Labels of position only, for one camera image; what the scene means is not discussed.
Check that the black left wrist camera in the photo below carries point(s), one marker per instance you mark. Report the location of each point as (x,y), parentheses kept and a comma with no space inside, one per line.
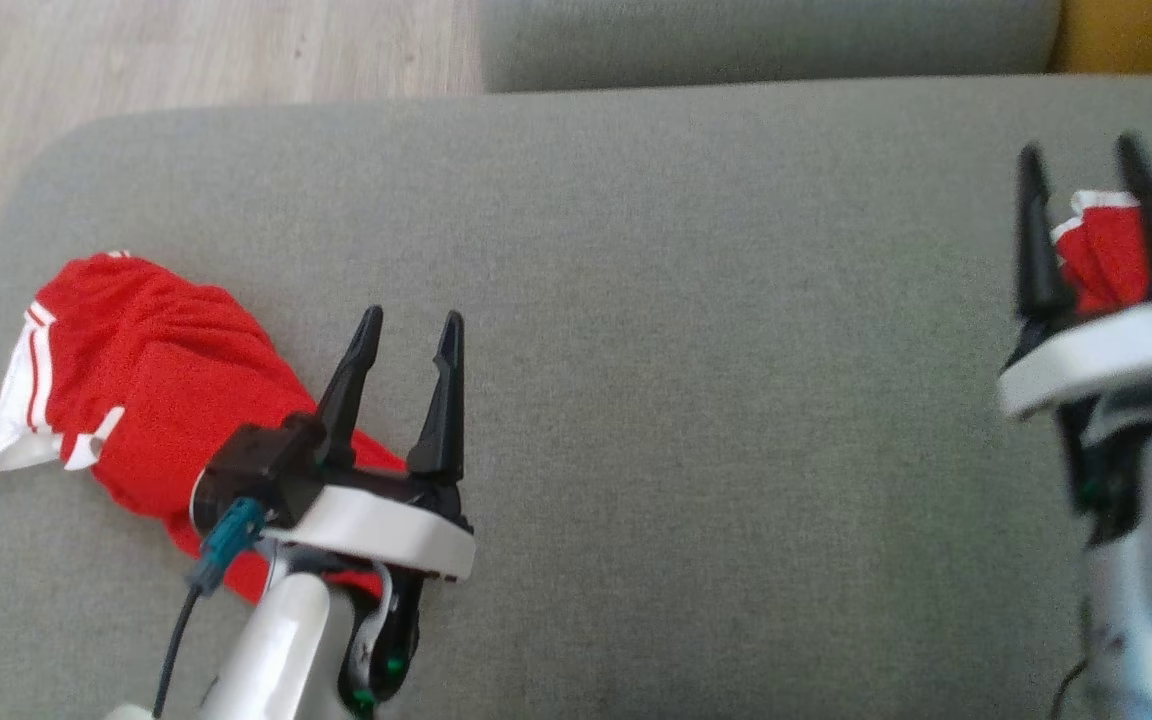
(256,465)

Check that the yellow upholstered backrest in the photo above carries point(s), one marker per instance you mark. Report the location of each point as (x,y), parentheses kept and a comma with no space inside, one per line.
(1136,35)

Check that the large grey sofa seat cushion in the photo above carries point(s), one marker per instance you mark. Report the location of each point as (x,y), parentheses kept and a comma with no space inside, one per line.
(686,400)

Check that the red shorts white hem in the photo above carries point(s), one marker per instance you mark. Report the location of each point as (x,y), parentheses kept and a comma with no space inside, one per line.
(1106,260)

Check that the long grey sofa cushion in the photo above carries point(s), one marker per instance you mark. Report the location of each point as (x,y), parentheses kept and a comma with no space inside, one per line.
(766,40)

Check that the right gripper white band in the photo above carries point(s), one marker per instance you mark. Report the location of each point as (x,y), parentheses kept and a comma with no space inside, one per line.
(1096,355)

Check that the red basketball jersey white sleeves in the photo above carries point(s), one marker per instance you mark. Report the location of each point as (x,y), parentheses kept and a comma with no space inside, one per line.
(156,400)

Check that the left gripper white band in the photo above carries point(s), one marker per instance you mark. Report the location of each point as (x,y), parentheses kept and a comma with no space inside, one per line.
(386,525)

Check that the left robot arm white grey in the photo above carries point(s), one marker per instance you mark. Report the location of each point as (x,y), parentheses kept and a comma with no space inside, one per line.
(276,650)

